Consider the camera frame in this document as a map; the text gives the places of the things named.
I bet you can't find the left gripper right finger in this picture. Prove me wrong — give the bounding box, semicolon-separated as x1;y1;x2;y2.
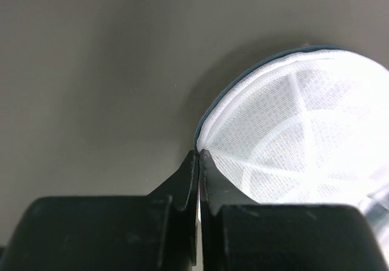
199;150;385;270

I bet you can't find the white mesh laundry bag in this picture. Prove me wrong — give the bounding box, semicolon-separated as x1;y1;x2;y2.
193;44;389;244

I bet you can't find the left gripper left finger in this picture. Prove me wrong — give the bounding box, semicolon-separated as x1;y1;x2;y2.
1;151;198;270

